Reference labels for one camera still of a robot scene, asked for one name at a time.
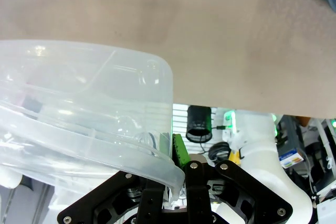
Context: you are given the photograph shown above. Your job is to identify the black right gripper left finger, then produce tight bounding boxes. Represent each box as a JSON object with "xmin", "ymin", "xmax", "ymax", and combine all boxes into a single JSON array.
[{"xmin": 57, "ymin": 170, "xmax": 171, "ymax": 224}]

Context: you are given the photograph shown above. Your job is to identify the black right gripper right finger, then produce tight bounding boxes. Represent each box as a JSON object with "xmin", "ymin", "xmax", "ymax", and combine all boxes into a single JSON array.
[{"xmin": 172, "ymin": 133, "xmax": 293, "ymax": 224}]

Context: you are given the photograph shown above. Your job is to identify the translucent plastic container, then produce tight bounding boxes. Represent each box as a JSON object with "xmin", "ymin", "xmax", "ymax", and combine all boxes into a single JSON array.
[{"xmin": 0, "ymin": 39, "xmax": 186, "ymax": 201}]

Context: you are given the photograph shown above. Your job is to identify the small blue orange box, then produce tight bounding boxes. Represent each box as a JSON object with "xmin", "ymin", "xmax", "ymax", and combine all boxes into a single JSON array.
[{"xmin": 277, "ymin": 147, "xmax": 306, "ymax": 169}]

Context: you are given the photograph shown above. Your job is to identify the black mesh cup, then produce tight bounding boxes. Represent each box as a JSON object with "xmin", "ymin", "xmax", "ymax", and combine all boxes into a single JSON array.
[{"xmin": 185, "ymin": 105, "xmax": 213, "ymax": 143}]

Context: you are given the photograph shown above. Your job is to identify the coiled black cable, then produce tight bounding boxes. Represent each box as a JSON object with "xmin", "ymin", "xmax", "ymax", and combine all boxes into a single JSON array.
[{"xmin": 208, "ymin": 141, "xmax": 232, "ymax": 161}]

